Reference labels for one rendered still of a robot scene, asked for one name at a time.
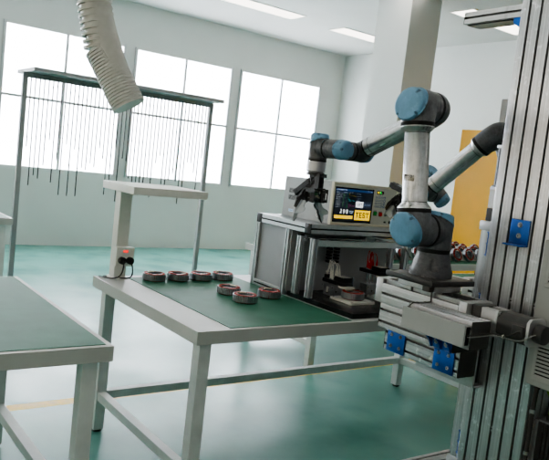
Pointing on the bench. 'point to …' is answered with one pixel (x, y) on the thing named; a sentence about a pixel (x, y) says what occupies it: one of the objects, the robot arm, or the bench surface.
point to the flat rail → (358, 245)
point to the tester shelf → (320, 226)
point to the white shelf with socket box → (122, 257)
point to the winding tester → (334, 202)
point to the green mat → (288, 316)
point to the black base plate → (339, 305)
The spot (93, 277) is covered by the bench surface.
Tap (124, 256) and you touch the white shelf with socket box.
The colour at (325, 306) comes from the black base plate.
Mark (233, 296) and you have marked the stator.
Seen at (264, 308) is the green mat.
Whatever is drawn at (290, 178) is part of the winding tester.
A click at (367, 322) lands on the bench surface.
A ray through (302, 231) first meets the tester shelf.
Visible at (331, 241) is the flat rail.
